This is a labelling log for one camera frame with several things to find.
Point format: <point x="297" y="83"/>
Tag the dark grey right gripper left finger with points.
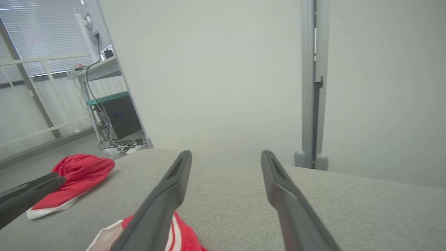
<point x="156" y="216"/>

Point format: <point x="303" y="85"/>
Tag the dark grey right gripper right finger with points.
<point x="299" y="223"/>

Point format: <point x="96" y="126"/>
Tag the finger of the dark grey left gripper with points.
<point x="21" y="207"/>
<point x="28" y="190"/>

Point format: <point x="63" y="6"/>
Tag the red white basketball jersey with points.
<point x="188" y="237"/>

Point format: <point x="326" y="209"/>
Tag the red white basketball shorts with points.
<point x="83" y="170"/>

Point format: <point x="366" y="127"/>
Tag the white power strip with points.
<point x="130" y="150"/>

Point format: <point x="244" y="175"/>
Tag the black power adapter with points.
<point x="139" y="142"/>

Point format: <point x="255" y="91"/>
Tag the black computer case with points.
<point x="122" y="118"/>

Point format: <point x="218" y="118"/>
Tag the teal shelf board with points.
<point x="108" y="97"/>

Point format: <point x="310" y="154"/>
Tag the white desk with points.
<point x="101" y="68"/>

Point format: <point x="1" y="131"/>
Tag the frosted white partition panel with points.
<point x="209" y="69"/>
<point x="383" y="87"/>

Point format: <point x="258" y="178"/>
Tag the small black desk box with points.
<point x="108" y="54"/>

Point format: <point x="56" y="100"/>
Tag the white window blind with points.
<point x="45" y="31"/>

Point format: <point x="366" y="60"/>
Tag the white desk device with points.
<point x="87" y="31"/>

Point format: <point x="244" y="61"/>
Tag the white guard rail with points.
<point x="35" y="59"/>

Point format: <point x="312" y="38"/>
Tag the grey partition post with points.
<point x="307" y="87"/>
<point x="324" y="42"/>

